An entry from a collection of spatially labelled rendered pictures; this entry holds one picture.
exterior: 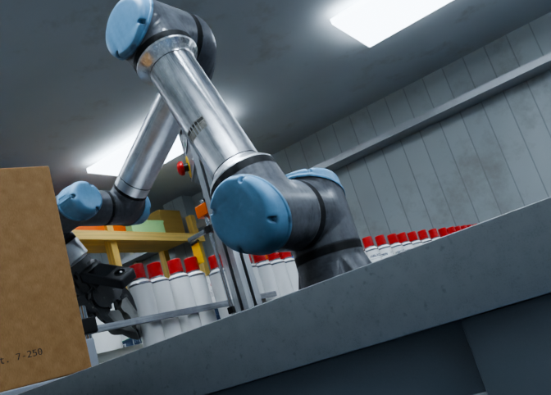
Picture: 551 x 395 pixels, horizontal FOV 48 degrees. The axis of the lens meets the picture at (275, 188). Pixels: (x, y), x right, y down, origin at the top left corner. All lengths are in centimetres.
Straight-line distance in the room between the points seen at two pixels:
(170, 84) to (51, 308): 43
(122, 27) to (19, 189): 40
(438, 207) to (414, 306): 546
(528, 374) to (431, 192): 549
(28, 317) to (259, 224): 32
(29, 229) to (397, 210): 523
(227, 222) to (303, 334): 58
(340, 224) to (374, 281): 69
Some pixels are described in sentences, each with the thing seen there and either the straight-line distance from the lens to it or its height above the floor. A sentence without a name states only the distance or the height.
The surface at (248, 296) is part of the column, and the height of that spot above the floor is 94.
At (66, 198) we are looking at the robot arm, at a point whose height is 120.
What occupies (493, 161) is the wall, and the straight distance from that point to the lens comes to 567.
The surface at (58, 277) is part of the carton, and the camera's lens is 82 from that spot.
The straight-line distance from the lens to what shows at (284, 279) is 170.
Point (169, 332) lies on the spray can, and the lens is 144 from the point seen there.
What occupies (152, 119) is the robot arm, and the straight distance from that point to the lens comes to 128.
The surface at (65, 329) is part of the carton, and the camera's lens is 81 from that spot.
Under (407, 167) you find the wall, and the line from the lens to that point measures 589.
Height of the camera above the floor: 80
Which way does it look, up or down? 15 degrees up
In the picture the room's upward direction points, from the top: 17 degrees counter-clockwise
